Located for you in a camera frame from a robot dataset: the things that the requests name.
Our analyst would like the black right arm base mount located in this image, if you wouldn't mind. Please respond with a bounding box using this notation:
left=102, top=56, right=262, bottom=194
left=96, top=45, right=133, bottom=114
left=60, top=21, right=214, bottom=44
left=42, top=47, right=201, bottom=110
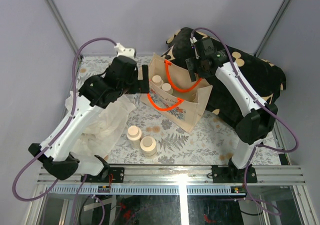
left=211, top=165, right=258, bottom=184

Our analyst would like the floral patterned table cloth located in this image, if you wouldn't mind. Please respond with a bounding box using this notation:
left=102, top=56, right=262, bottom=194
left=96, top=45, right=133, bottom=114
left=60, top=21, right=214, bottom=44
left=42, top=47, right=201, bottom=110
left=53, top=56, right=283, bottom=165

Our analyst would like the aluminium corner frame post right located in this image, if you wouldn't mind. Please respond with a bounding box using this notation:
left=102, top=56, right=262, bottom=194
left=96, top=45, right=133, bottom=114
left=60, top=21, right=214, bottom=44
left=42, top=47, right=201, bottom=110
left=253, top=0, right=292, bottom=57

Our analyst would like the cream bottle wooden cap front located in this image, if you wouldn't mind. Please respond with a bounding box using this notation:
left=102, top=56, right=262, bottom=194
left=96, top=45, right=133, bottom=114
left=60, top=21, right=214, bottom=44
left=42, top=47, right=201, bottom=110
left=126, top=125, right=142, bottom=149

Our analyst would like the aluminium corner frame post left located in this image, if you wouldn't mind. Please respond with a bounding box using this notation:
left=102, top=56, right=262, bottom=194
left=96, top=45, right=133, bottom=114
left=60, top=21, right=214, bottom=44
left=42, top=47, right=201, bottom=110
left=44, top=0, right=79, bottom=55

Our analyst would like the green bottle wooden cap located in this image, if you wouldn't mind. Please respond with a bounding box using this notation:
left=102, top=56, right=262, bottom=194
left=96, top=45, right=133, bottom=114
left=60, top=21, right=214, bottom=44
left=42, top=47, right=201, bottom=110
left=161, top=83, right=173, bottom=95

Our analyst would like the aluminium front rail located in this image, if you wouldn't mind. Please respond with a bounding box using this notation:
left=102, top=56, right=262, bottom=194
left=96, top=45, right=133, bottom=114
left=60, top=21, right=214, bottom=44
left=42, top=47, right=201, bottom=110
left=37, top=163, right=307, bottom=186

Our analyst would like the cream bottle wooden cap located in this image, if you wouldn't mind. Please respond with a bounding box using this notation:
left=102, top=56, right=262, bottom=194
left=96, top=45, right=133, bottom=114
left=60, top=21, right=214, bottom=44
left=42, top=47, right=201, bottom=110
left=151, top=75, right=164, bottom=89
left=126, top=125, right=142, bottom=149

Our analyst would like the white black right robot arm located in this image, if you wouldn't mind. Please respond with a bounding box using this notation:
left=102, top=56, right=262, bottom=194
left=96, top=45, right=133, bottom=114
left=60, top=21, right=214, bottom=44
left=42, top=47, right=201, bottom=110
left=186, top=37, right=278, bottom=184

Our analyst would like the aluminium corner frame post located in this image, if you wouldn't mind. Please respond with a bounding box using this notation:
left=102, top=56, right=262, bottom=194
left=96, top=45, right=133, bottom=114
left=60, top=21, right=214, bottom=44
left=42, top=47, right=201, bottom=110
left=253, top=0, right=292, bottom=57
left=44, top=0, right=79, bottom=55

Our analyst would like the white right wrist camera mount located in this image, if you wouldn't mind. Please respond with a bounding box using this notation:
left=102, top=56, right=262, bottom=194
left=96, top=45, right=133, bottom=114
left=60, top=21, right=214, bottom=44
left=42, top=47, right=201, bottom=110
left=190, top=37, right=199, bottom=60

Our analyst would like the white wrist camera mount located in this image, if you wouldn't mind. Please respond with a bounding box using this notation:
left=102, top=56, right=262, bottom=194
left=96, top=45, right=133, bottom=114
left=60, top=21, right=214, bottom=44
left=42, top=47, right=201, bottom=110
left=114, top=43, right=137, bottom=60
left=190, top=37, right=199, bottom=60

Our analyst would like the grey slotted cable duct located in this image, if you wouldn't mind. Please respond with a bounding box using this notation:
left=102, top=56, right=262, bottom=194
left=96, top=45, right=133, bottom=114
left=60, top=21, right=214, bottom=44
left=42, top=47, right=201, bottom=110
left=51, top=185, right=246, bottom=196

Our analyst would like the black plush flower pillow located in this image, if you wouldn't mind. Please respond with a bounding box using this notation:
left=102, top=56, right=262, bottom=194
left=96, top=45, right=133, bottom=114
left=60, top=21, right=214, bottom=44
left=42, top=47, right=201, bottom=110
left=162, top=27, right=287, bottom=128

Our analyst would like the wide cream jar wooden lid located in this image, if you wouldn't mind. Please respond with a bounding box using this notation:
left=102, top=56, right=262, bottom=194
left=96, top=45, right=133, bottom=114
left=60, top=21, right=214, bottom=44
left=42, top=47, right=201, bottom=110
left=140, top=136, right=157, bottom=159

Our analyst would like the white crumpled cloth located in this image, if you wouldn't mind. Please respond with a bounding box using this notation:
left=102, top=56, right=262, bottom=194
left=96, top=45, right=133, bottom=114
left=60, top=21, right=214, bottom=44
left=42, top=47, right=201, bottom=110
left=71, top=95, right=136, bottom=158

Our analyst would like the beige canvas tote bag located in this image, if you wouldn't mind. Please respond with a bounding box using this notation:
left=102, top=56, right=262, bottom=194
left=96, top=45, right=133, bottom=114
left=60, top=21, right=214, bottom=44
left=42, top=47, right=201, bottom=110
left=140, top=54, right=213, bottom=133

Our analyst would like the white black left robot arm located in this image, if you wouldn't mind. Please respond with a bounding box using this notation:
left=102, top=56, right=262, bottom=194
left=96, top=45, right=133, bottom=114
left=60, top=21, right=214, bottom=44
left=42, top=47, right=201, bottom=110
left=28, top=55, right=150, bottom=183

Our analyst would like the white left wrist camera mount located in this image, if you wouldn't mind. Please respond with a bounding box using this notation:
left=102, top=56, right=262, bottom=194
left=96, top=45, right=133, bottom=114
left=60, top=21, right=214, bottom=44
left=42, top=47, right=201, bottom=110
left=114, top=43, right=137, bottom=60

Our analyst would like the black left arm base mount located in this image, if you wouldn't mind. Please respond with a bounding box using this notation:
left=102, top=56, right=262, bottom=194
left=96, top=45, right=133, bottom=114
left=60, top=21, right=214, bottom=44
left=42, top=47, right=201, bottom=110
left=80, top=166, right=125, bottom=183

